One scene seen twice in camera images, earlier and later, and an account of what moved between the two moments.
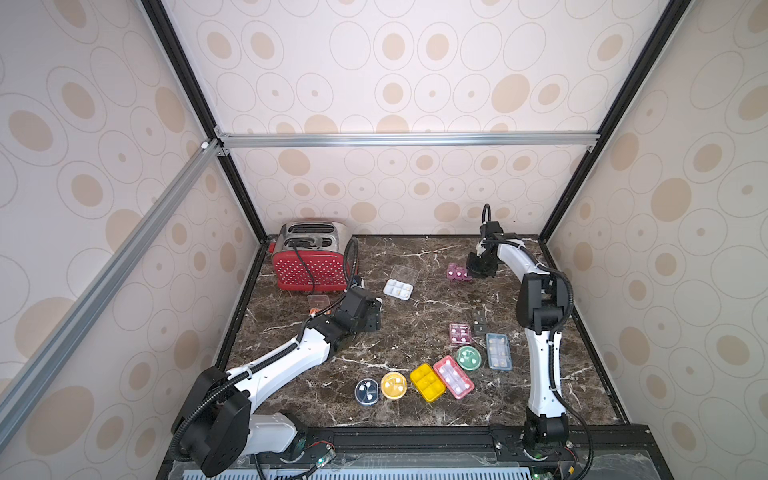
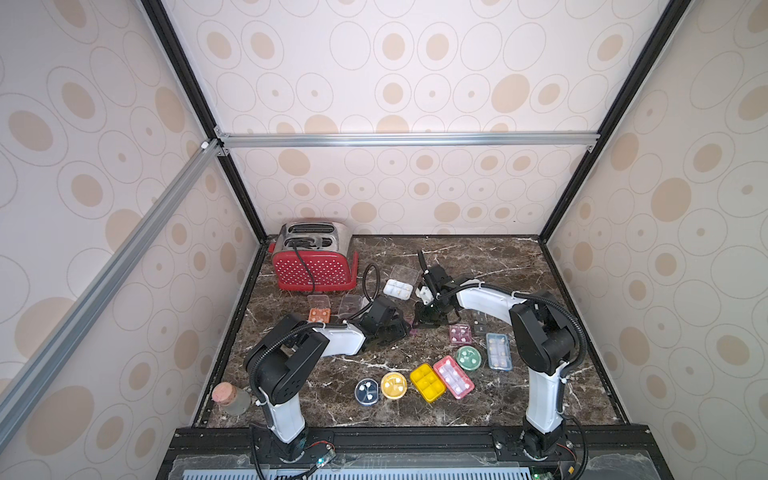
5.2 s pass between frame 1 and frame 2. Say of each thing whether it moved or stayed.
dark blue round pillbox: stayed
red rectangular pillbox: stayed
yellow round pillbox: stayed
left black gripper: moved
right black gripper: moved
